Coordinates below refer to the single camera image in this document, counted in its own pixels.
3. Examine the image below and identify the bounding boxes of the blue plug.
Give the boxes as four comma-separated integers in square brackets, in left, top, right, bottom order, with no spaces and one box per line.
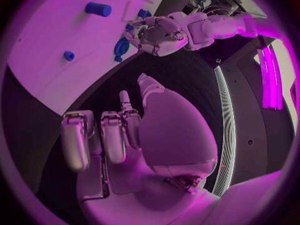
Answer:
[137,8,153,20]

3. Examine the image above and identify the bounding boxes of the blue cylinder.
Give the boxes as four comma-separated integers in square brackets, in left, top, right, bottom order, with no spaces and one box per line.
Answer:
[84,1,113,18]

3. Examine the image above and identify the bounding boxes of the white task board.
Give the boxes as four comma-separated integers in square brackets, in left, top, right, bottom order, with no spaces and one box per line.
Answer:
[6,0,175,117]

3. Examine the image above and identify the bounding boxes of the blue gear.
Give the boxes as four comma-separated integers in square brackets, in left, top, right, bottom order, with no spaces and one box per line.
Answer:
[113,36,131,63]

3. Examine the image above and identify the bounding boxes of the glowing light bar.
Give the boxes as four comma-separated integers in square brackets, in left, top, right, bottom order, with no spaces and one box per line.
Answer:
[259,46,285,111]

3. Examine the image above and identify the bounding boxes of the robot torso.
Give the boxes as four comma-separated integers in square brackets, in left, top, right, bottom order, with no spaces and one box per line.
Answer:
[205,35,297,198]

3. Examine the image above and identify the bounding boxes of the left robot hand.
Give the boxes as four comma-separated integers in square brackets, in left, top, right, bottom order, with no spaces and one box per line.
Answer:
[123,15,189,57]

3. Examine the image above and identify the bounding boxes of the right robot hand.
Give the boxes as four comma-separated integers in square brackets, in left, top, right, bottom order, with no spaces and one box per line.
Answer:
[60,72,220,225]

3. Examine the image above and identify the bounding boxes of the blue peg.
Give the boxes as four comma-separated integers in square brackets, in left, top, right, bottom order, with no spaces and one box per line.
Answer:
[63,50,76,62]

